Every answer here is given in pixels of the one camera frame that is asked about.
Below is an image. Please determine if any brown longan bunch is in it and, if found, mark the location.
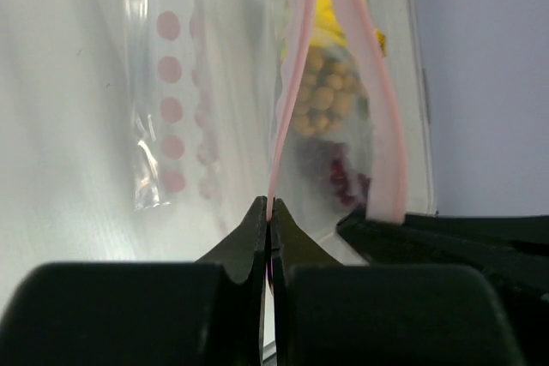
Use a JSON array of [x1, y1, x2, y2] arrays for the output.
[[291, 46, 369, 136]]

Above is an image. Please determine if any clear red-dotted zip bag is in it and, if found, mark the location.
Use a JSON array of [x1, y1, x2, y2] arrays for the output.
[[123, 0, 407, 227]]

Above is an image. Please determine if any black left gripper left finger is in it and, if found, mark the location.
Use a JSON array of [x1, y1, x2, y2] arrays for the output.
[[1, 196, 268, 365]]

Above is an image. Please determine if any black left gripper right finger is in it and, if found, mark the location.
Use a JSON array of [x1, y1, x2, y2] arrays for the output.
[[270, 200, 526, 365]]

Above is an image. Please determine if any red grape bunch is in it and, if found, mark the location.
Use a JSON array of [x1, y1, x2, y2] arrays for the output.
[[296, 137, 371, 211]]

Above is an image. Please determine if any clear grey plastic bin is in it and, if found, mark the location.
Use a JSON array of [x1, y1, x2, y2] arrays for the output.
[[308, 0, 438, 267]]

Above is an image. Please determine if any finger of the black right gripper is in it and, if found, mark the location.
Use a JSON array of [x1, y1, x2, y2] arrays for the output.
[[336, 209, 549, 311]]

